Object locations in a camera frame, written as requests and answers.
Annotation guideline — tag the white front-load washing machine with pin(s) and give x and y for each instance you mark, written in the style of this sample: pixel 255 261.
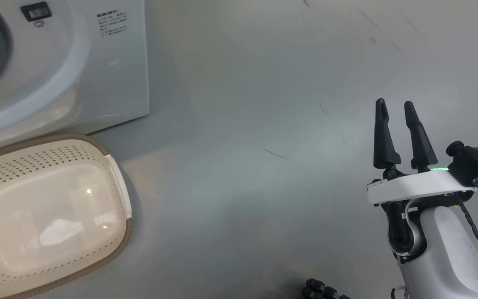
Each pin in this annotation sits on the white front-load washing machine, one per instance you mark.
pixel 77 62

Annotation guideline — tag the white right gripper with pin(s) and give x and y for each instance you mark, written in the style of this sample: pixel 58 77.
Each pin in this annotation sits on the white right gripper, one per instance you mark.
pixel 409 187

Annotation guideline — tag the cream perforated laundry basket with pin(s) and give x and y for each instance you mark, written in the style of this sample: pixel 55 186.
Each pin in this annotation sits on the cream perforated laundry basket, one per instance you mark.
pixel 48 216

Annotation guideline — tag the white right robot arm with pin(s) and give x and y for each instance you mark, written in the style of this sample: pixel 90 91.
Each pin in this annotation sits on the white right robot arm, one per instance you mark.
pixel 446 257

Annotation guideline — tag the black door latch socket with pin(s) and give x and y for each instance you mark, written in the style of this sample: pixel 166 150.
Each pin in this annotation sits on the black door latch socket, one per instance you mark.
pixel 35 11

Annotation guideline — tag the black text instruction sticker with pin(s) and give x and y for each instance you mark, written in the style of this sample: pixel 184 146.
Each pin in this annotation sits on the black text instruction sticker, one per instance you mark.
pixel 112 24

